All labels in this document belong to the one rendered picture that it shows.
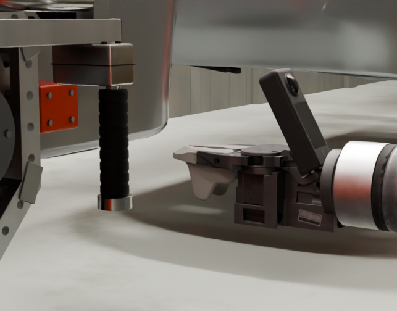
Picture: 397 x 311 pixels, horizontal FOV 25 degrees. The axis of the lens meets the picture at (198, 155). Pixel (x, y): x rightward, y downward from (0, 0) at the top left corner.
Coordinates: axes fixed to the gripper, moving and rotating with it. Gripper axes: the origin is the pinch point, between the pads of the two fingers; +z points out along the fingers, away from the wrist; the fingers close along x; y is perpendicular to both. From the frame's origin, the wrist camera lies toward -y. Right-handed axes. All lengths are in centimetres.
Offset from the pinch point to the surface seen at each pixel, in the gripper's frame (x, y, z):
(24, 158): 6.2, 4.4, 30.5
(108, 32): 0.9, -13.5, 11.4
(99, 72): -2.8, -8.8, 10.1
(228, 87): 764, 58, 422
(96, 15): -1.4, -15.5, 11.5
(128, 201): -0.4, 7.0, 7.8
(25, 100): 6.8, -3.8, 30.5
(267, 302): 182, 82, 81
